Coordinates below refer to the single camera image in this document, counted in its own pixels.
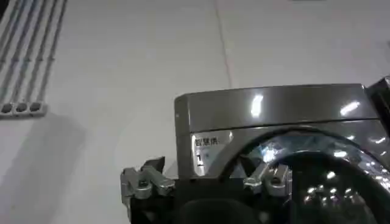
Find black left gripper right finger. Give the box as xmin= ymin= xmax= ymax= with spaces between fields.
xmin=239 ymin=154 xmax=293 ymax=198

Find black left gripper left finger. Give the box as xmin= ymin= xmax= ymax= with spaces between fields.
xmin=120 ymin=156 xmax=176 ymax=205

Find round glass dryer door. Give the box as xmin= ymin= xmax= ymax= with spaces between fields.
xmin=219 ymin=126 xmax=390 ymax=224

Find grey dryer with glass door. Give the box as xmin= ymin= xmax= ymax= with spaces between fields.
xmin=174 ymin=83 xmax=390 ymax=224

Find grey wall socket strip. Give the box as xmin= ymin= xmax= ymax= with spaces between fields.
xmin=0 ymin=101 xmax=48 ymax=118

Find grey wall conduit pipes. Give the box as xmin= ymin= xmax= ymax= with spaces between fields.
xmin=0 ymin=0 xmax=68 ymax=104

